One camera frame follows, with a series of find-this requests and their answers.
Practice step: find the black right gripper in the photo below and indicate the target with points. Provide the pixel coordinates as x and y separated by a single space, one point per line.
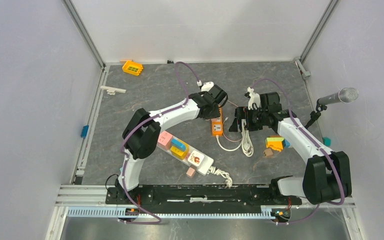
240 114

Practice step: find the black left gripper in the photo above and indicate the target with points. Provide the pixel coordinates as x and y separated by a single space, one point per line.
216 114

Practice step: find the orange power strip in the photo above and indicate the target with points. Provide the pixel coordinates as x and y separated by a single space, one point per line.
217 125

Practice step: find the blue rounded adapter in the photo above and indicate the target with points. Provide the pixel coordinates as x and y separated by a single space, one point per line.
178 144

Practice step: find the colourful toy block stack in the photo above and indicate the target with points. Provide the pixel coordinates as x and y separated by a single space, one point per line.
277 143

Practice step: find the white cube adapter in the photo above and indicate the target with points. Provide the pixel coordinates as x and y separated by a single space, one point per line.
195 158

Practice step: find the wooden letter cube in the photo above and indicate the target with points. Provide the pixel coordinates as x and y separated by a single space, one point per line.
268 153

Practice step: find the yellow cube socket adapter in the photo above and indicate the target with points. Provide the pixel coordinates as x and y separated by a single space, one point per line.
181 155

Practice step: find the pink cube socket adapter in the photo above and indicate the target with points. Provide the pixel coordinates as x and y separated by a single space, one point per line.
165 140

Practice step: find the white multicolour power strip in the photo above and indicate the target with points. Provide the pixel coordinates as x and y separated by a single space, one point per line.
204 168

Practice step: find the small pink plug adapter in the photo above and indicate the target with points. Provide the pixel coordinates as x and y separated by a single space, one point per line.
191 172

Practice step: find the grey microphone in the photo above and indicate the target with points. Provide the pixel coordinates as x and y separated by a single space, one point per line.
345 95

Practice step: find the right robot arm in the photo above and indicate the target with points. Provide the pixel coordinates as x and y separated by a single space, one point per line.
327 175

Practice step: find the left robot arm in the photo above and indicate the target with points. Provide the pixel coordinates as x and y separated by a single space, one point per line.
141 135

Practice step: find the yellow toy brick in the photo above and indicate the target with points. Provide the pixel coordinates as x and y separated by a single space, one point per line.
132 68

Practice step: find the teal cube right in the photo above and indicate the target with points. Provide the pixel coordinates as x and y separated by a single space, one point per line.
326 141

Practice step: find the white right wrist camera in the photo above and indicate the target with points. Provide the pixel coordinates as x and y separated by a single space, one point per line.
254 100

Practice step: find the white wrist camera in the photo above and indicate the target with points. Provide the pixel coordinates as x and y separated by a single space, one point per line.
254 100
205 86

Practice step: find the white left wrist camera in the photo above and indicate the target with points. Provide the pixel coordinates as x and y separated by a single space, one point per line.
205 86

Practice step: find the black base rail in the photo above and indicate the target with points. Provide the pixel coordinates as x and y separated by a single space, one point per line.
199 198

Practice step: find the white flat bracket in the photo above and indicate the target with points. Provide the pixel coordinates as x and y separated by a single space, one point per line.
112 90

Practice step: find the blue wall clip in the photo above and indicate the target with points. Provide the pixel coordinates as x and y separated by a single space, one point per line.
84 131

